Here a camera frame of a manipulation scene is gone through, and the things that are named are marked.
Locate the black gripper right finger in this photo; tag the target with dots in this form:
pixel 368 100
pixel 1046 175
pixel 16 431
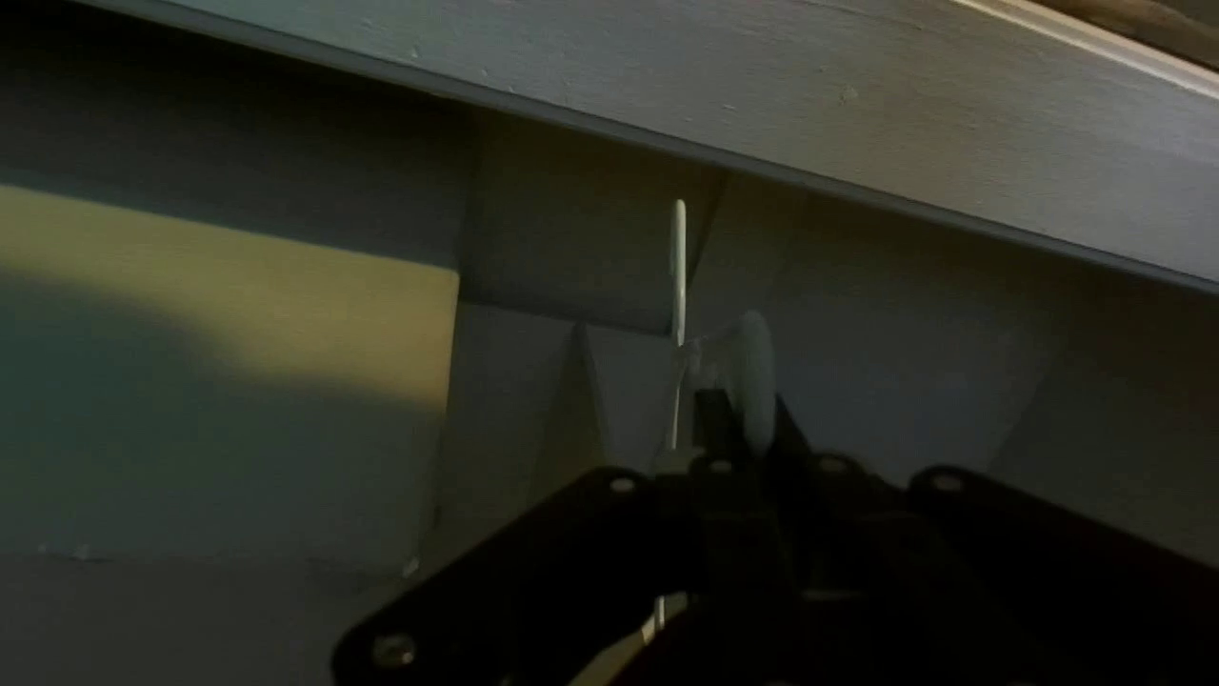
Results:
pixel 966 575

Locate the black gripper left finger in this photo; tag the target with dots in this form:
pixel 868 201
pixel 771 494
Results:
pixel 536 584

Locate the white shelf support panel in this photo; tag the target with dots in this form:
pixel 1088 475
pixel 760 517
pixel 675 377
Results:
pixel 547 252

